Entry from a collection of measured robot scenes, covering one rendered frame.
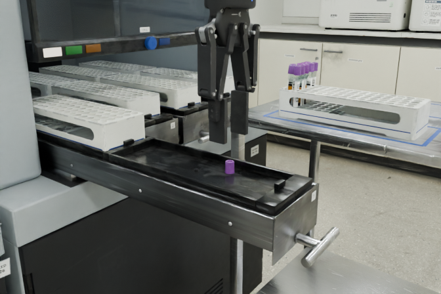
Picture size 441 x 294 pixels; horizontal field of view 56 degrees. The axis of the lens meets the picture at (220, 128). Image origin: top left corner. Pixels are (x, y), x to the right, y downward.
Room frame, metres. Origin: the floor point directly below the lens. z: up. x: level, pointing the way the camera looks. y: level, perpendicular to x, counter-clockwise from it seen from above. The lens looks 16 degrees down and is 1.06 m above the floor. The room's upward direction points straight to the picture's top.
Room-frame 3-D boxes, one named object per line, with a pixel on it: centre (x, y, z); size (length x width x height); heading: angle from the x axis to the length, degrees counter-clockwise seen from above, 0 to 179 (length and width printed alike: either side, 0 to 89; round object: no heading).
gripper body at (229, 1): (0.63, -0.01, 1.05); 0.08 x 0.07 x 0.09; 143
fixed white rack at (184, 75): (1.26, 0.11, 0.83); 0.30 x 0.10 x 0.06; 53
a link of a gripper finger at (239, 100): (0.65, -0.03, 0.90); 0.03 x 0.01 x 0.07; 53
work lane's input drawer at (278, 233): (0.72, 0.15, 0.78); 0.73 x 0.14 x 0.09; 53
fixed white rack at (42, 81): (1.20, 0.54, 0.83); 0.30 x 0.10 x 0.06; 53
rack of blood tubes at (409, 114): (0.87, -0.28, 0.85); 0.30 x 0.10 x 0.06; 51
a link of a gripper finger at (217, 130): (0.61, 0.00, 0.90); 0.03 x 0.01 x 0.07; 53
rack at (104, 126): (0.82, 0.29, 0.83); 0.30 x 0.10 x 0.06; 53
